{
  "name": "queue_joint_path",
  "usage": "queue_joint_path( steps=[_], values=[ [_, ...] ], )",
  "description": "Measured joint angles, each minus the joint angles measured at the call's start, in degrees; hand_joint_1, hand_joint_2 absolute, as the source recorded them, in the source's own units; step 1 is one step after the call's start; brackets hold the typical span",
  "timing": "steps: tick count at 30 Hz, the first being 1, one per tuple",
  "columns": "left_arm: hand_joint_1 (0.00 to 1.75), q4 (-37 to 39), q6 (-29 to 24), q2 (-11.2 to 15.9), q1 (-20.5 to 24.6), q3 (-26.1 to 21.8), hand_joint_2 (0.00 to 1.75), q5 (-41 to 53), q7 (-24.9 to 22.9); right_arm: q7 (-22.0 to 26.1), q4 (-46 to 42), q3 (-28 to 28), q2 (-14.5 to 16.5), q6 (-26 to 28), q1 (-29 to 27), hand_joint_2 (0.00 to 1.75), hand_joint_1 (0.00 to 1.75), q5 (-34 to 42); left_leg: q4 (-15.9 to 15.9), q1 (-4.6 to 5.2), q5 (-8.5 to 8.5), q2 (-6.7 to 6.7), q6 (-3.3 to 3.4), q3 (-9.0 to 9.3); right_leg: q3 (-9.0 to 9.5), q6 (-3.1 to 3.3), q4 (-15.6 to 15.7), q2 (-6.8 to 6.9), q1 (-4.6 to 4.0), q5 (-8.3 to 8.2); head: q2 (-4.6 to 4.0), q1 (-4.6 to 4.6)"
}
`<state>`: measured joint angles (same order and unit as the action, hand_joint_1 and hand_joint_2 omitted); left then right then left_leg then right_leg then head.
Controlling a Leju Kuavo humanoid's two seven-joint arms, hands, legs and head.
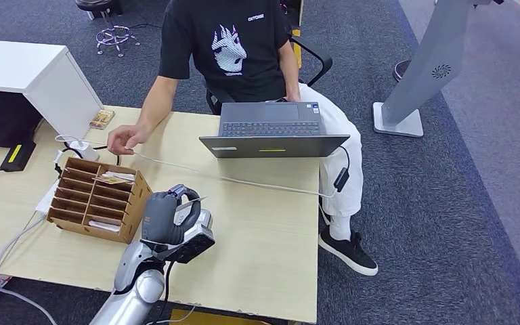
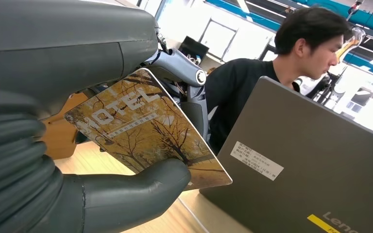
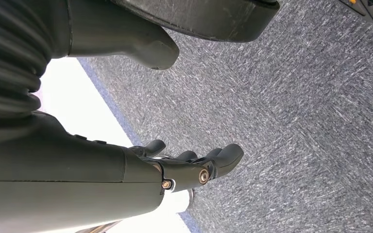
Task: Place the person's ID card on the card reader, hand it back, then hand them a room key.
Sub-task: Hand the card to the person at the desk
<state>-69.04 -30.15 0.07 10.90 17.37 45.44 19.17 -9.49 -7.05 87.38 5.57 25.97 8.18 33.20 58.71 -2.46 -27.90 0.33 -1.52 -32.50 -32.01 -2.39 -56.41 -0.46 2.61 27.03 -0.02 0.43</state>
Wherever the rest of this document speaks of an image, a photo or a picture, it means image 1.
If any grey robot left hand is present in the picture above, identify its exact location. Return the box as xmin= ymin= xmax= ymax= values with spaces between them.
xmin=141 ymin=183 xmax=202 ymax=246

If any person's right hand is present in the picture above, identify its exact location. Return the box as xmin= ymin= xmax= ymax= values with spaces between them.
xmin=106 ymin=123 xmax=153 ymax=156

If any gold patterned ID card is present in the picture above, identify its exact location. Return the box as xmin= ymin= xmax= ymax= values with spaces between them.
xmin=175 ymin=196 xmax=209 ymax=209

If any brown cardboard card organizer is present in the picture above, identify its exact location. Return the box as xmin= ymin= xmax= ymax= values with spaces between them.
xmin=45 ymin=156 xmax=153 ymax=244

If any gold patterned card stack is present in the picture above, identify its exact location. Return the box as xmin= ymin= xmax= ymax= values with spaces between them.
xmin=88 ymin=108 xmax=116 ymax=131

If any white card stack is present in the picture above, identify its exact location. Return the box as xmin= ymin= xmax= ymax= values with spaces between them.
xmin=100 ymin=171 xmax=135 ymax=183
xmin=87 ymin=219 xmax=122 ymax=233

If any person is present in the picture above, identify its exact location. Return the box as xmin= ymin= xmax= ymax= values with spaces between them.
xmin=106 ymin=0 xmax=380 ymax=277

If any white charger plug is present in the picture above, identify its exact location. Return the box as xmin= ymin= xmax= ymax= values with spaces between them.
xmin=64 ymin=140 xmax=100 ymax=163

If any white paper sheet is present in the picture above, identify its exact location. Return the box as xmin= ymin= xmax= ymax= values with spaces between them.
xmin=35 ymin=179 xmax=60 ymax=215

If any black stool chrome base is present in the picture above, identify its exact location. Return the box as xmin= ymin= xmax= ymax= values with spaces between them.
xmin=74 ymin=0 xmax=141 ymax=58

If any black power brick yellow label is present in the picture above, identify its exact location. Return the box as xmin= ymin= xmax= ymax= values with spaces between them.
xmin=0 ymin=141 xmax=37 ymax=173

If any yellow board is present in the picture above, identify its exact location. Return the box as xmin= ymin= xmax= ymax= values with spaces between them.
xmin=170 ymin=308 xmax=270 ymax=325

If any black equipment box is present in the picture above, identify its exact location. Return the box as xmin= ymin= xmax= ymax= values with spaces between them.
xmin=0 ymin=89 xmax=43 ymax=149

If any white cabinet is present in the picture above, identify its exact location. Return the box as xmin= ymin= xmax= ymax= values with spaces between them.
xmin=0 ymin=38 xmax=104 ymax=140

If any grey laptop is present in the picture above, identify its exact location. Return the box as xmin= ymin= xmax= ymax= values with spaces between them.
xmin=198 ymin=102 xmax=351 ymax=159

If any grey kiosk stand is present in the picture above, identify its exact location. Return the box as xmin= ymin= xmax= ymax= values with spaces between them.
xmin=372 ymin=0 xmax=505 ymax=138

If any black looped cable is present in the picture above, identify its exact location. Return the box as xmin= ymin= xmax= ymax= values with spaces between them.
xmin=53 ymin=143 xmax=121 ymax=178

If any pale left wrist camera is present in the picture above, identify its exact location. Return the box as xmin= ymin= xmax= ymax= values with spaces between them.
xmin=152 ymin=224 xmax=217 ymax=265

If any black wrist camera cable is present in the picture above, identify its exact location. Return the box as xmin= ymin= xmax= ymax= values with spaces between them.
xmin=154 ymin=261 xmax=175 ymax=325

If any thin white cable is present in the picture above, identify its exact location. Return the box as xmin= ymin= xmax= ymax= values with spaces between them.
xmin=145 ymin=305 xmax=197 ymax=325

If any long white cable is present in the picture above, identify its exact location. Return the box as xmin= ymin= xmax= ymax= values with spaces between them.
xmin=55 ymin=134 xmax=338 ymax=199

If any black cable adapter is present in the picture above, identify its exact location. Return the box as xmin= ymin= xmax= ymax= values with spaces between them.
xmin=332 ymin=167 xmax=351 ymax=194

